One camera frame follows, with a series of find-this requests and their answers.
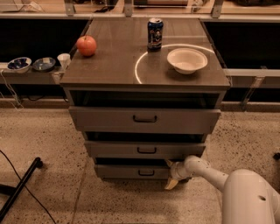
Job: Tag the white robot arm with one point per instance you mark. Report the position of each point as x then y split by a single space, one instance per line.
247 198

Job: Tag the white paper cup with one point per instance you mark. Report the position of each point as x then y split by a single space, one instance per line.
64 60

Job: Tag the red apple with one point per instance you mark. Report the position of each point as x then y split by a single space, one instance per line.
86 45

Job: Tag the black stand leg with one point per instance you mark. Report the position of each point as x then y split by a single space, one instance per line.
14 191

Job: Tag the blue patterned bowl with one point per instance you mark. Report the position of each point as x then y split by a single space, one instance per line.
20 65

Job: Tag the blue soda can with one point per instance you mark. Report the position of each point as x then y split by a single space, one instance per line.
155 32

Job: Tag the grey top drawer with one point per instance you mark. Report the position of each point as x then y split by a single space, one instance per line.
145 120

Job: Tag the grey drawer cabinet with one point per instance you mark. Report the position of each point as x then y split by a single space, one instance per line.
123 74

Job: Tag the grey side shelf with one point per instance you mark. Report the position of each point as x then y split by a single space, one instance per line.
32 77

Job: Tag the dark blue bowl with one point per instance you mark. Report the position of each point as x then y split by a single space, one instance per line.
45 64

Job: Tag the grey bottom drawer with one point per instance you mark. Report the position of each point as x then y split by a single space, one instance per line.
110 171

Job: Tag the grey drawer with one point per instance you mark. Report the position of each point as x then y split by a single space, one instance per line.
109 149
110 171
145 120

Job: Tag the white bowl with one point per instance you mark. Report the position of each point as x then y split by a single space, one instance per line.
187 60

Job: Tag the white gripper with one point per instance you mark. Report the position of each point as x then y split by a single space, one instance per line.
176 171

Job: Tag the grey middle drawer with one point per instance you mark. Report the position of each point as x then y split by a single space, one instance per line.
109 149

